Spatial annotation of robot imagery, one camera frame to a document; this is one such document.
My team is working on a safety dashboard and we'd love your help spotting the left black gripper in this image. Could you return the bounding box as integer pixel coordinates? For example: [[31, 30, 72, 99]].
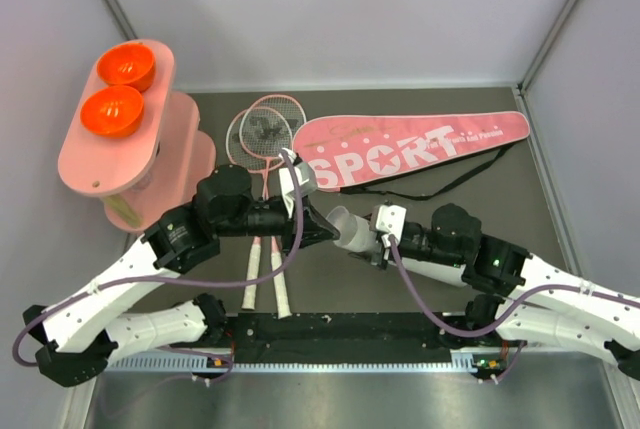
[[217, 195, 340, 257]]

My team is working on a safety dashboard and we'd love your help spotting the white shuttlecock tube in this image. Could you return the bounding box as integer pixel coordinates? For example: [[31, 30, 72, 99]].
[[334, 216, 466, 287]]

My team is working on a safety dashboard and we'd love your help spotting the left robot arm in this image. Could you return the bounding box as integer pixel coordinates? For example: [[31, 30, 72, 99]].
[[23, 160, 339, 388]]

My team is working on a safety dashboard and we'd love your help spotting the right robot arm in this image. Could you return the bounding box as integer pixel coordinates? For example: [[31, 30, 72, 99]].
[[370, 204, 639, 379]]

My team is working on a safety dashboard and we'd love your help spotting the pink badminton racket left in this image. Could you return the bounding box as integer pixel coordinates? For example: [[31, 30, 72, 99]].
[[225, 107, 293, 311]]

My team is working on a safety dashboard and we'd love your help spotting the pink badminton racket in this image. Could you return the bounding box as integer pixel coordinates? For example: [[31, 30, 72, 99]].
[[225, 107, 293, 311], [239, 94, 307, 320]]

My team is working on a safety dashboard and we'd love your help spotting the pink badminton racket right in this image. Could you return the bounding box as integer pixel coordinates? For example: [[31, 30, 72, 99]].
[[239, 94, 307, 320]]

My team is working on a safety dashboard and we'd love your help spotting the pink SPORT racket bag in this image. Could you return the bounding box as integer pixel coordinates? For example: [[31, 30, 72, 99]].
[[293, 111, 530, 192]]

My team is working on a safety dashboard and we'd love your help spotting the pink three-tier wooden shelf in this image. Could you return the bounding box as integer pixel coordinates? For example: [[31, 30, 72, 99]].
[[57, 39, 216, 234]]

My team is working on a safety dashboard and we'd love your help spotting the lower orange plastic bowl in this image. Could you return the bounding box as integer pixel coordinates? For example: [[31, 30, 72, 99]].
[[80, 85, 145, 138]]

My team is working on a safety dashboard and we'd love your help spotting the orange plastic bowl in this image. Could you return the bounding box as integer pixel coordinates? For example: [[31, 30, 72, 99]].
[[96, 43, 156, 92], [80, 85, 145, 138]]

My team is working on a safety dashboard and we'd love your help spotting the upper orange plastic bowl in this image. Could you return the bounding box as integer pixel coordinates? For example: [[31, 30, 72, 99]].
[[96, 43, 156, 92]]

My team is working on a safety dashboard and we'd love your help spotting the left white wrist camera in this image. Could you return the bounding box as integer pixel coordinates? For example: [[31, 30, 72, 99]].
[[278, 148, 318, 217]]

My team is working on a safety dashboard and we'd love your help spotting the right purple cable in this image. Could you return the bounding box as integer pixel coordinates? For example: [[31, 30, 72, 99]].
[[389, 236, 640, 338]]

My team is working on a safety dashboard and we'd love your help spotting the purple cable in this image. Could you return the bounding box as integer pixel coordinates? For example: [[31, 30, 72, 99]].
[[389, 236, 640, 338], [12, 148, 306, 368]]

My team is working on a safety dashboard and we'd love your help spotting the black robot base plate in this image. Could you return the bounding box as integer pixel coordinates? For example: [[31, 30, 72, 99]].
[[169, 312, 504, 364]]

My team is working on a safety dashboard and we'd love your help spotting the grey slotted cable duct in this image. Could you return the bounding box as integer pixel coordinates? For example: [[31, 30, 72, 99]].
[[106, 351, 507, 374]]

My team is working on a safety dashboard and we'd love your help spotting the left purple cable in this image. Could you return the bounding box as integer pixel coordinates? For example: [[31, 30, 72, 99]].
[[12, 148, 306, 368]]

